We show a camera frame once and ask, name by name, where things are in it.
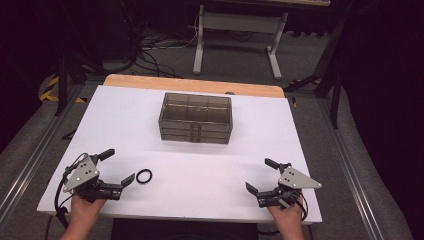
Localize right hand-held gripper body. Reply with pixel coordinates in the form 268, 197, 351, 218
256, 162, 323, 210

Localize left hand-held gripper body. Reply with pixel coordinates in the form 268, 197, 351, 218
62, 153, 124, 203

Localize black rubber ring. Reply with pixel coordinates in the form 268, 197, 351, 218
135, 168, 154, 185

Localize translucent grey drawer box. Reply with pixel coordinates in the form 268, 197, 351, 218
158, 92, 234, 145

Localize person's left hand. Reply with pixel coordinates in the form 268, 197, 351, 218
69, 194, 108, 228

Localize person's right hand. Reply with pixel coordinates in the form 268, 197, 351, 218
265, 195, 306, 232

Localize white foam board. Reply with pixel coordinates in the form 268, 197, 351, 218
36, 84, 324, 225

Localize person's dark clothing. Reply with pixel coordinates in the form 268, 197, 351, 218
110, 217, 260, 240

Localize yellow black hazard tape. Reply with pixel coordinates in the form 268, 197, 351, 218
39, 75, 88, 104

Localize black metal stand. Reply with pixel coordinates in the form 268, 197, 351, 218
283, 13, 348, 130
54, 49, 111, 118

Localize wooden table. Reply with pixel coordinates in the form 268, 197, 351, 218
103, 73, 286, 99

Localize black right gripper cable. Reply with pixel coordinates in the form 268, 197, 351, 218
297, 191, 310, 223

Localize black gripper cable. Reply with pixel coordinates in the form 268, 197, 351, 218
297, 191, 310, 223
54, 153, 88, 231

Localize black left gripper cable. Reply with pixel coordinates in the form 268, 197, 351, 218
54, 153, 88, 231

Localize aluminium floor rail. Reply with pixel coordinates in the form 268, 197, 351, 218
316, 98, 384, 240
0, 83, 84, 224

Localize bundle of black floor cables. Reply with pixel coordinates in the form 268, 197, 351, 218
113, 6, 201, 80

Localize white metal desk frame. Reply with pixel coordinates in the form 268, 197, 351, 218
192, 3, 290, 81

